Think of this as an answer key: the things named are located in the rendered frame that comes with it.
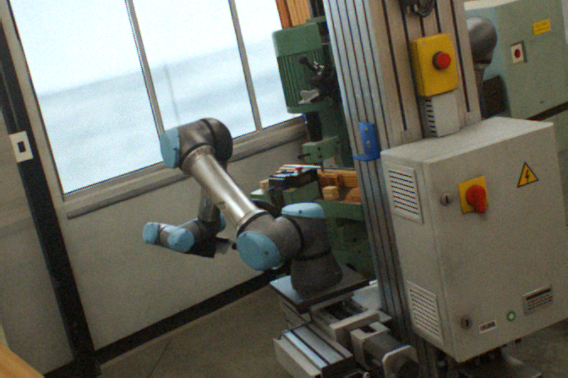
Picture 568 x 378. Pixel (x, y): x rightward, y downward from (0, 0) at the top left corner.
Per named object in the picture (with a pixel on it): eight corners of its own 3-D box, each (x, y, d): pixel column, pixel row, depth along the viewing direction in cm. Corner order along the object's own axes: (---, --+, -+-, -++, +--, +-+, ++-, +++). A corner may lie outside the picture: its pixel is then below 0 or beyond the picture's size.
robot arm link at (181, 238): (201, 222, 248) (183, 218, 257) (172, 234, 242) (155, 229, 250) (205, 244, 250) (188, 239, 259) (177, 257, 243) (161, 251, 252)
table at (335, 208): (233, 216, 295) (230, 200, 294) (290, 191, 314) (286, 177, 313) (344, 230, 250) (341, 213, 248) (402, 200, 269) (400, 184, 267)
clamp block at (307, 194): (270, 213, 278) (264, 189, 276) (296, 200, 286) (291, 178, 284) (296, 216, 266) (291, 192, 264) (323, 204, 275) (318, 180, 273)
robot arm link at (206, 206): (225, 102, 236) (210, 219, 265) (196, 111, 230) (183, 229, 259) (248, 121, 230) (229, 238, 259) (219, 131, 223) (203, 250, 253)
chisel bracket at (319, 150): (305, 166, 287) (301, 145, 286) (330, 156, 296) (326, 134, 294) (319, 167, 282) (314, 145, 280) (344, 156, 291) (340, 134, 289)
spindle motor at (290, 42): (278, 115, 285) (260, 33, 278) (310, 104, 295) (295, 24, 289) (309, 114, 271) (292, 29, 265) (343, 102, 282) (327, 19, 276)
